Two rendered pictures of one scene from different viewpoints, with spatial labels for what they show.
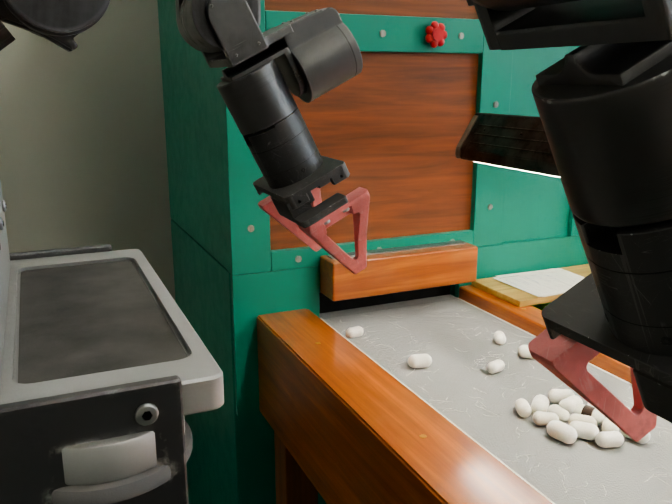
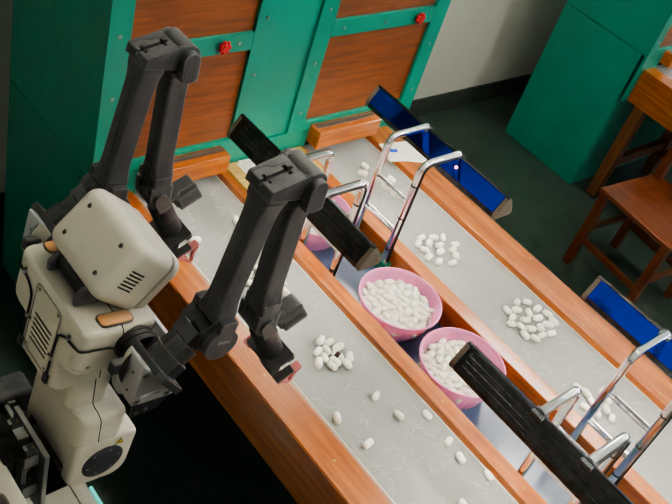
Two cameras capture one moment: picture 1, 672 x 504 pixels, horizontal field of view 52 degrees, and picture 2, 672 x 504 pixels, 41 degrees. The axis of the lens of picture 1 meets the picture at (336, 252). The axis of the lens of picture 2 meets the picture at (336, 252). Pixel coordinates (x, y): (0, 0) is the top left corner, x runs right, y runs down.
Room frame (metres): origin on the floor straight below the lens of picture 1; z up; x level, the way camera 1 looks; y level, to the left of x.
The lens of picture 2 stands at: (-0.99, 0.47, 2.54)
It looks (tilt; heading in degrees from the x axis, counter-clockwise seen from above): 39 degrees down; 332
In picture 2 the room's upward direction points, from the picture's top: 20 degrees clockwise
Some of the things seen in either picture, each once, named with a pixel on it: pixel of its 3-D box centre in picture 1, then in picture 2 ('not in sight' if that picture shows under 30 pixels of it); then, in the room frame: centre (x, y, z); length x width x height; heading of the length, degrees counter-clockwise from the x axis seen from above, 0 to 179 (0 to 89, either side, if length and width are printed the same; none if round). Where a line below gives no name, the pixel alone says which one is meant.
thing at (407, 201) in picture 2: not in sight; (403, 197); (1.03, -0.79, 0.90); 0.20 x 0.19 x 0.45; 24
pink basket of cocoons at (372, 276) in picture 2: not in sight; (396, 308); (0.70, -0.72, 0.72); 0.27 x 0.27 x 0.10
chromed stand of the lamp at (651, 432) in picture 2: not in sight; (634, 414); (0.14, -1.19, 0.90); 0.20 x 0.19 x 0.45; 24
